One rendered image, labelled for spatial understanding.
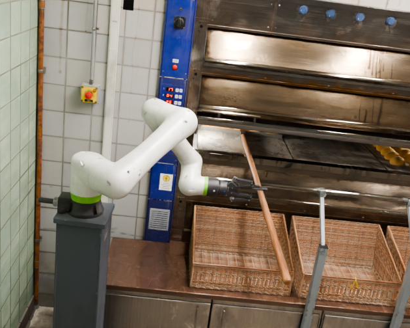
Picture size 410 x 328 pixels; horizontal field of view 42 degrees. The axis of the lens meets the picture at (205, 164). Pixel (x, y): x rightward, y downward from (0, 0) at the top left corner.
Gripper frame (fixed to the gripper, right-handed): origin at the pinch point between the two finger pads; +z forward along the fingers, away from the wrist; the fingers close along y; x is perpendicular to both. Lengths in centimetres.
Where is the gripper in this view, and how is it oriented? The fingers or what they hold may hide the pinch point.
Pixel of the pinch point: (259, 191)
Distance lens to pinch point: 267.9
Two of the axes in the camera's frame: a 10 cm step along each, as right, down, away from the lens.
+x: 0.3, 3.5, -9.4
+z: 9.9, 1.1, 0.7
